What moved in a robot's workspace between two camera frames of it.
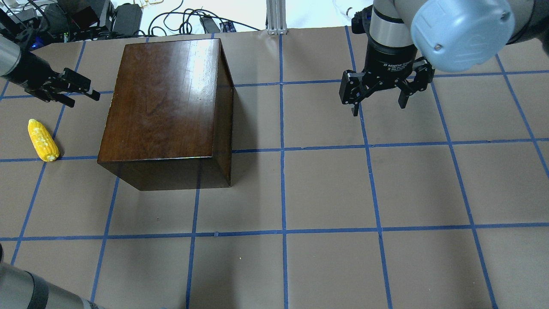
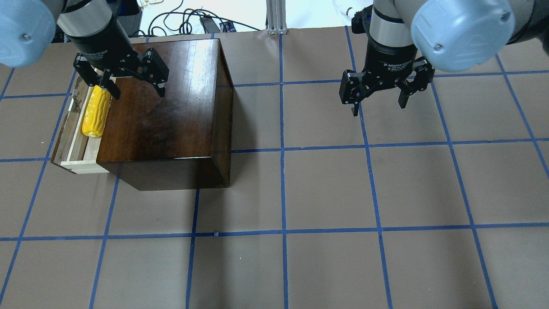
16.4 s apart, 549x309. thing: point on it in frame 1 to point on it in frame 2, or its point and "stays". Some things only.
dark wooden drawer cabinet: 169,125 stays
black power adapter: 209,25 stays
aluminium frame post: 276,17 stays
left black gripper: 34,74 to 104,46
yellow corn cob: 42,142 to 96,112
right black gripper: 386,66 stays
